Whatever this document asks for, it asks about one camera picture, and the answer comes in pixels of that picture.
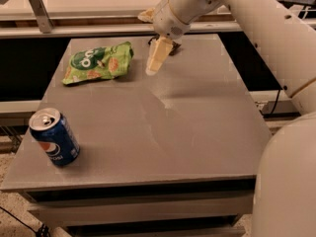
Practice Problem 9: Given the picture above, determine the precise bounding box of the green rice chip bag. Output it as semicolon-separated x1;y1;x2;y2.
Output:
62;41;133;85

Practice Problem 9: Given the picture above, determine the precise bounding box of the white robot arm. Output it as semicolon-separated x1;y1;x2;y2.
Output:
139;0;316;237

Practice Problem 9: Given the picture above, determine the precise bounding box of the black floor cable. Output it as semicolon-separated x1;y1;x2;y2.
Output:
0;205;51;237

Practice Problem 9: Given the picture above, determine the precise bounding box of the blue pepsi can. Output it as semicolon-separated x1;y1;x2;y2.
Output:
29;108;80;166

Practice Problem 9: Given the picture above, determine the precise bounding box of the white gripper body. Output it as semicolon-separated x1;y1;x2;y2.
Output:
153;0;190;40

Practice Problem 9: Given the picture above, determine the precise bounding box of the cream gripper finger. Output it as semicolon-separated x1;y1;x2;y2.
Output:
146;36;173;75
137;8;154;23

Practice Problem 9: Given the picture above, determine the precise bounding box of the left metal shelf bracket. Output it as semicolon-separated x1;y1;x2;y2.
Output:
29;0;53;34

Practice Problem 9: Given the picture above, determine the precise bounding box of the black hanging cable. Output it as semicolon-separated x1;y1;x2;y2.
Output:
263;88;282;118

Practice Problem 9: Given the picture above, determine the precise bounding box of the grey drawer cabinet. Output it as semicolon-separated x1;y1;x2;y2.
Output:
2;35;271;237

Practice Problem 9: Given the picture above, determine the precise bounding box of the black chocolate bar wrapper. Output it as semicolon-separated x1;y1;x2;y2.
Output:
148;35;181;56

